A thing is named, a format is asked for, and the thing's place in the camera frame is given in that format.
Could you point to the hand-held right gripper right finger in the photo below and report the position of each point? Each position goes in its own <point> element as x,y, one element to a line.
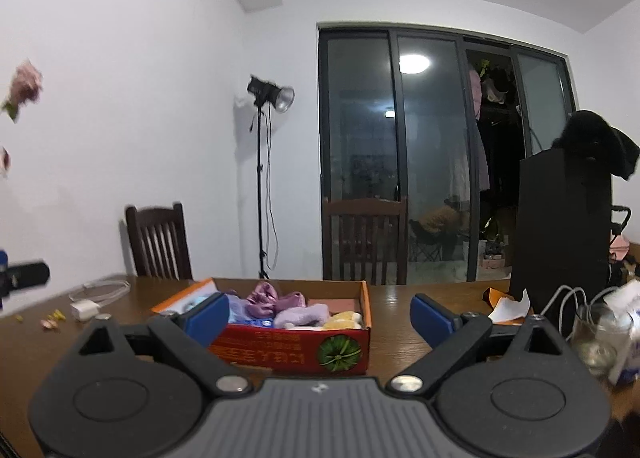
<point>432,320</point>

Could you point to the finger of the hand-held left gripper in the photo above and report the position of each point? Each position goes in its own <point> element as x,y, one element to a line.
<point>3,263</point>
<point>25,278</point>

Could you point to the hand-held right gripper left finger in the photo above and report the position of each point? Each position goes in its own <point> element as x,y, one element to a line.
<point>207,319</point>

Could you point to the pink satin scrunchie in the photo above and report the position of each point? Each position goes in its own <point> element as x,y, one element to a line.
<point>262,298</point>

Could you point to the red orange cardboard box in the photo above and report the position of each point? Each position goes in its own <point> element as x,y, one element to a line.
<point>290,348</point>

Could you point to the yellow white plush toy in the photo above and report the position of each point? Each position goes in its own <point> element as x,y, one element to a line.
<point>342,322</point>

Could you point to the light purple fuzzy pouch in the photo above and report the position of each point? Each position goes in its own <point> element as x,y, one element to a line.
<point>302,316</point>

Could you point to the pink layered sponge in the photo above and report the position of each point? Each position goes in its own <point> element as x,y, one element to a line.
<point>335,304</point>

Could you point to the scattered dried petals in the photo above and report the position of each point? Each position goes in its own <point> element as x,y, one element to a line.
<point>52,320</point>

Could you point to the white charger adapter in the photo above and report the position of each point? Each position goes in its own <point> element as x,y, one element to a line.
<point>85,312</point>

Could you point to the dark wooden slatted chair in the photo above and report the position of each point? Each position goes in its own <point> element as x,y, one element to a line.
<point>160,243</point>
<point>365,238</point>

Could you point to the black framed sliding glass door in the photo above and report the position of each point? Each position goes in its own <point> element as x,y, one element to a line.
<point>425,162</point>

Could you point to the clear glass cup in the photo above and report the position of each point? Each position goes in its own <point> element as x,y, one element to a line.
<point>597,343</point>

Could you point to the white plastic packaging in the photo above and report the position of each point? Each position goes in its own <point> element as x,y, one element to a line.
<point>627,328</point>

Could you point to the hanging pink garment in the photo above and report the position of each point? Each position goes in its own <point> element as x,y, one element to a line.
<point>475,92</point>

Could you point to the black studio light on stand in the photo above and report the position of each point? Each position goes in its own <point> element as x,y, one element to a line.
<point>265,90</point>

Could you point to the black cloth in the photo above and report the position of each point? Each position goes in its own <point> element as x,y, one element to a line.
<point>595,137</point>

